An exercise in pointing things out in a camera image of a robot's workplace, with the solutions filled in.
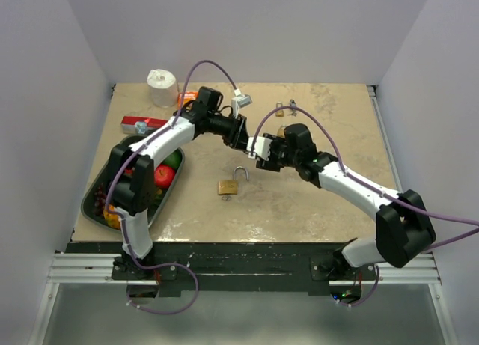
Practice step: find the white tissue roll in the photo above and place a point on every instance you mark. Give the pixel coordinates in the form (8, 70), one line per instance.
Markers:
(163, 88)

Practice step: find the aluminium frame rail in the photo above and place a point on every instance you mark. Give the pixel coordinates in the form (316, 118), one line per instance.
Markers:
(98, 269)

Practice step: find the orange box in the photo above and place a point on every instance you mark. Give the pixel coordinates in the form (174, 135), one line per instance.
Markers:
(184, 98)

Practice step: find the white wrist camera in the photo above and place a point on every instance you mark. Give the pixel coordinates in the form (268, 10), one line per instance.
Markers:
(240, 101)
(259, 148)

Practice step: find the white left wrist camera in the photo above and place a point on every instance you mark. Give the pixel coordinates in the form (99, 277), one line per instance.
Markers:
(240, 101)

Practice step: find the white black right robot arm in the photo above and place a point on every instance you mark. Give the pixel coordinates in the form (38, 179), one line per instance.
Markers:
(402, 228)

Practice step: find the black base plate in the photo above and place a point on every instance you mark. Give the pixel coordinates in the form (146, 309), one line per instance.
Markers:
(172, 266)

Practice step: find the keys with grey fob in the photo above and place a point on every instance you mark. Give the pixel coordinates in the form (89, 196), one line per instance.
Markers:
(293, 108)

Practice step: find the dark grape bunch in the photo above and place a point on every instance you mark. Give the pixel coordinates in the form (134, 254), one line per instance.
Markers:
(99, 200)

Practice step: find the green fruit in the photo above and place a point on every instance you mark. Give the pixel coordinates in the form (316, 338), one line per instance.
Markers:
(174, 160)

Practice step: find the small long-shackle brass padlock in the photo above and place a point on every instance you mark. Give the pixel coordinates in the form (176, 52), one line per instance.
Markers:
(279, 112)

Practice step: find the red apple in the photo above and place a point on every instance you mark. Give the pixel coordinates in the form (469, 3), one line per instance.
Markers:
(164, 176)

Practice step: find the red small box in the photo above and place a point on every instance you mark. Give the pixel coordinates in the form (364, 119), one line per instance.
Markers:
(141, 125)

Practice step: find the large brass padlock shackle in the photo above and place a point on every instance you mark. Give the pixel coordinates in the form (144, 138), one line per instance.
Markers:
(230, 186)

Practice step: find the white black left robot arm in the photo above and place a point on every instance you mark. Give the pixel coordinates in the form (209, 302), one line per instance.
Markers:
(131, 168)

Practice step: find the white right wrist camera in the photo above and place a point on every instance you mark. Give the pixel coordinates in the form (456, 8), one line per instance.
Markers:
(259, 148)

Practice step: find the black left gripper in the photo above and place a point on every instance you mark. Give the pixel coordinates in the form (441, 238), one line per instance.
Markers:
(237, 136)

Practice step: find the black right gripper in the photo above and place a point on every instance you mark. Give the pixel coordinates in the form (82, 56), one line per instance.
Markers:
(270, 165)

